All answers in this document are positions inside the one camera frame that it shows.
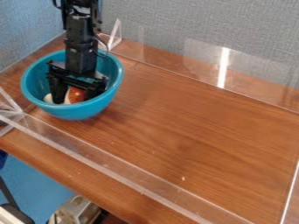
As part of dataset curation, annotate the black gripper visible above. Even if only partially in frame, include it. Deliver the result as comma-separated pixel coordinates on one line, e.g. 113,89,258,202
46,39,108,104

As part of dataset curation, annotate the toy mushroom brown cap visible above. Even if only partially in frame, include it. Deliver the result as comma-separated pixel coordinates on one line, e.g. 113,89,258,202
41,87,89,105

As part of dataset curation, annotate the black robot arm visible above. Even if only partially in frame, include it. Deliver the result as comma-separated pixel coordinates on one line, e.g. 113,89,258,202
46,0,108,104

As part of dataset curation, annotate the blue bowl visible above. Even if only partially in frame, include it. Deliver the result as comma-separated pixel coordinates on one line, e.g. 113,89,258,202
21,51,124,121

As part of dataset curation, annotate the clear acrylic front barrier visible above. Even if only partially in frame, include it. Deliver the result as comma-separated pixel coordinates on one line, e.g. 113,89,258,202
0,113,253,224

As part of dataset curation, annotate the clear acrylic barrier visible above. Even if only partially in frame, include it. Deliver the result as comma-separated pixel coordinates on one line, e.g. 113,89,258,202
110,23,299,114
0,113,253,224

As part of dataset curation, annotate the black chair part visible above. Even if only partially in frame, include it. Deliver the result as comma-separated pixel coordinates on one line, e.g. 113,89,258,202
0,177,34,224

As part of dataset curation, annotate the clear acrylic back barrier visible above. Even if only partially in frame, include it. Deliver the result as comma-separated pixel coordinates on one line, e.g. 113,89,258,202
110,23,299,114

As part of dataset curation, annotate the clear acrylic left bracket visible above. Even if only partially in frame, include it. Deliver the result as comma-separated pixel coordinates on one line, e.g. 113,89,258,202
0,87,23,137

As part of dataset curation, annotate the clear acrylic corner bracket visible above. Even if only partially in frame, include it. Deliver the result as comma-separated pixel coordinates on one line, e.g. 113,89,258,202
97,19,122,52

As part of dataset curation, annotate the grey metal bracket below table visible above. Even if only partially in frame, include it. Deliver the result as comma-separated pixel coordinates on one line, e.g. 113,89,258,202
46,195,101,224

